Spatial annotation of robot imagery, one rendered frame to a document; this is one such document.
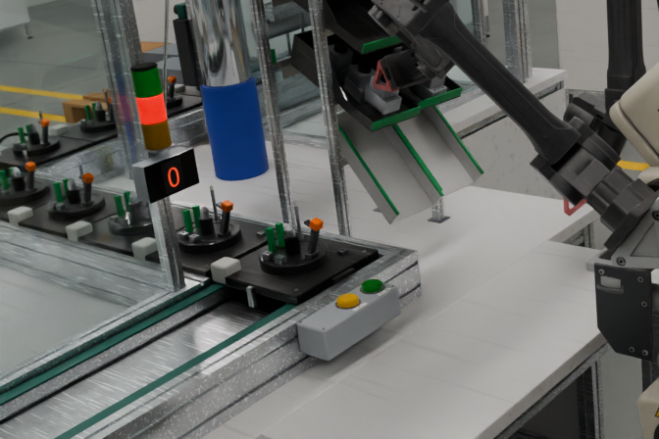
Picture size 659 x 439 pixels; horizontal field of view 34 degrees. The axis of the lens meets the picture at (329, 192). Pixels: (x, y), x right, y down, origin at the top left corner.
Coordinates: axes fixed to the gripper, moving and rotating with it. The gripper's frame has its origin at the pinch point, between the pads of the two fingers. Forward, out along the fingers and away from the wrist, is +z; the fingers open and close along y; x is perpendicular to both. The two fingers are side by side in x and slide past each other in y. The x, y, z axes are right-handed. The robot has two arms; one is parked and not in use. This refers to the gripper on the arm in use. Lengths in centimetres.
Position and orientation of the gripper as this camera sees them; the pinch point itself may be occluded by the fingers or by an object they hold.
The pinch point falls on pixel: (384, 81)
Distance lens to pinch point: 222.4
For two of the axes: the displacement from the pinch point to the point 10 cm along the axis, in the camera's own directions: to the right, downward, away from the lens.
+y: -7.8, 2.8, -5.6
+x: 3.7, 9.3, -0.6
